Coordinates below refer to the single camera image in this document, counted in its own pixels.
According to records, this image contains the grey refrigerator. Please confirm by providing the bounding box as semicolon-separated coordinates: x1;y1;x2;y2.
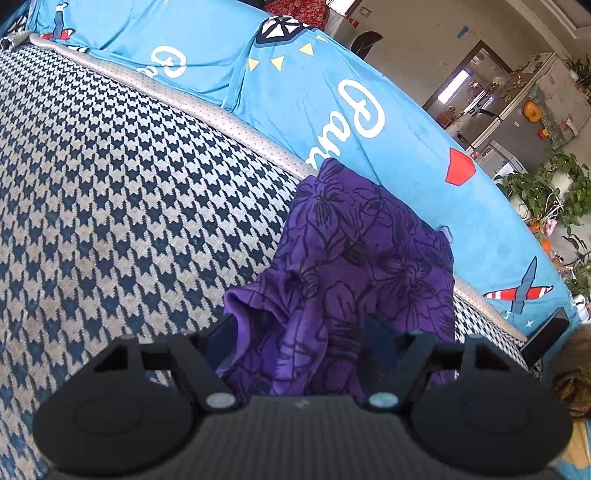
465;52;557;156

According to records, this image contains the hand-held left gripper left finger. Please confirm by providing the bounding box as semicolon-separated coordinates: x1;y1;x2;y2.
95;316;242;412

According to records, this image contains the blue airplane print sofa cover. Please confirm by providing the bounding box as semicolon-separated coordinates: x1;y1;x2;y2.
0;0;581;337

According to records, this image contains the dark wooden chair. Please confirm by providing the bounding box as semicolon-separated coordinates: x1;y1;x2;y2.
350;31;383;61

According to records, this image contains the red floral cloth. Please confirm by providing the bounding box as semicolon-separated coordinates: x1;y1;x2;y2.
264;0;331;29

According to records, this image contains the green pothos plant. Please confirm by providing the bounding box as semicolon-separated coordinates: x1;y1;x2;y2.
495;147;591;230

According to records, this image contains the blue cover with yellow circle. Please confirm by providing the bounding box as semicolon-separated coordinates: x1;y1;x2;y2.
560;415;591;480

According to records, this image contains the black smartphone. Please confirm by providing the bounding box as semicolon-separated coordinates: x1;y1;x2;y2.
521;316;570;370

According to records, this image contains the white appliance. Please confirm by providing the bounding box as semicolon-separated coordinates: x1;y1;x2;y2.
470;139;528;179

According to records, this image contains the peace lily plant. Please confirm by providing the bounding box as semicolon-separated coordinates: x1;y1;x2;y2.
560;233;591;302

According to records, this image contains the pile of oranges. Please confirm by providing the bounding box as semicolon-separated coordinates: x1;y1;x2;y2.
530;220;565;266

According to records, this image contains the brown patterned scarf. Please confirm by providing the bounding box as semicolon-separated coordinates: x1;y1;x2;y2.
552;330;591;418

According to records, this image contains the purple floral blouse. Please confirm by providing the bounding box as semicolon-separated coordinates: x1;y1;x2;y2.
222;158;458;398

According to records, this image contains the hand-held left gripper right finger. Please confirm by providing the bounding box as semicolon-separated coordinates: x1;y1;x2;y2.
364;314;509;412

